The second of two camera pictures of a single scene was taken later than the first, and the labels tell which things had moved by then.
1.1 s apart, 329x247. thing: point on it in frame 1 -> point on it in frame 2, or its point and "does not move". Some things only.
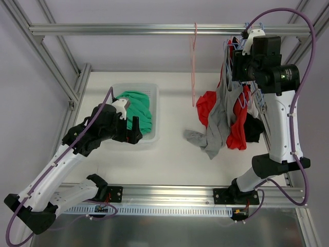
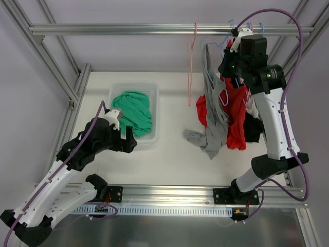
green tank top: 139,106 does not move
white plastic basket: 152,89 does not move
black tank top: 254,128 does not move
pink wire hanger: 193,42 -> 189,96
